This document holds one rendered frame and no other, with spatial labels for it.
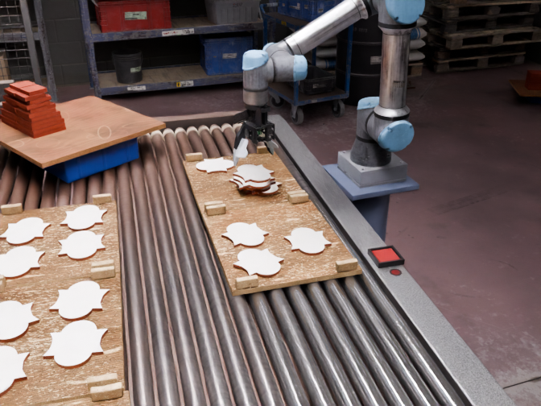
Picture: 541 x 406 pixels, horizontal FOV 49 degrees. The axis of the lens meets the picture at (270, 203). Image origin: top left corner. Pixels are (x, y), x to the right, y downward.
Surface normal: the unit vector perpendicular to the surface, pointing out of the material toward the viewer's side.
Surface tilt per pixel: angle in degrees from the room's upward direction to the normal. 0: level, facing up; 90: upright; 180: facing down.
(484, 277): 0
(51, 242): 0
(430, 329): 0
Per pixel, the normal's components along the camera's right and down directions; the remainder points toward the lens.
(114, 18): 0.34, 0.44
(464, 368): 0.00, -0.88
